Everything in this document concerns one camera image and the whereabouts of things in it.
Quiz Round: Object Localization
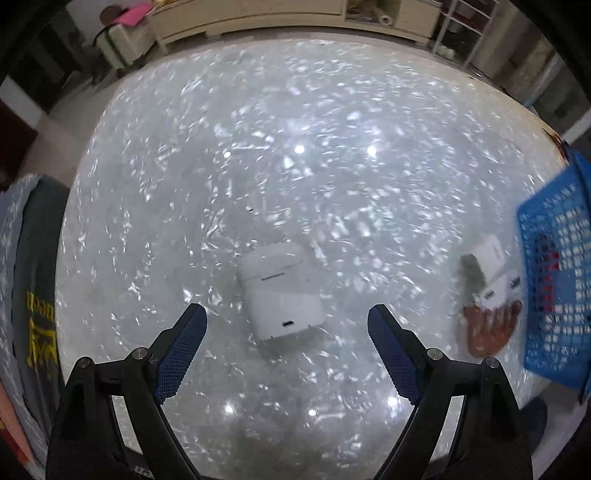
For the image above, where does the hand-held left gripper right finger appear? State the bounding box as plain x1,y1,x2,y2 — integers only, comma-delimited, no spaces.
367,304,534,480

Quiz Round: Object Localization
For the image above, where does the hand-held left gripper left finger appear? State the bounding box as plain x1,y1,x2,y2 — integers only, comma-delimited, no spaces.
46,303,208,480

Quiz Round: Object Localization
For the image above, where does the brown wooden hand massager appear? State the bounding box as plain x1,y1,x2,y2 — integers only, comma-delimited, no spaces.
463,300,523,357

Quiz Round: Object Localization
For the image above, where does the white earbud case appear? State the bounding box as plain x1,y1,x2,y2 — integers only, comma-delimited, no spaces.
236,242,325,343

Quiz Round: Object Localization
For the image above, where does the white charger adapter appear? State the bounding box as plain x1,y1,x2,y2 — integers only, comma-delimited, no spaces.
475,234,522,308

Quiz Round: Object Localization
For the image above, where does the blue plastic basket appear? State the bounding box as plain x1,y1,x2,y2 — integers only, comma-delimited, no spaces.
516,150,591,407

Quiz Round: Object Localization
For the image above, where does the cream suitcase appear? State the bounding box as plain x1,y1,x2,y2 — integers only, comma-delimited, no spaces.
95,18,155,70

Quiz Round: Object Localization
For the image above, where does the white metal rack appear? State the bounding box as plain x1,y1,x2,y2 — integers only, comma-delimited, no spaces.
431,0,495,65

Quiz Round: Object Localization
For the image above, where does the pink folder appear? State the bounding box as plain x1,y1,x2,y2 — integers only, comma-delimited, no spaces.
117,2,153,26

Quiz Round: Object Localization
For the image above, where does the cream tv cabinet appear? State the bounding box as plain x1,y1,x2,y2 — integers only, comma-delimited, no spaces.
148,0,446,47

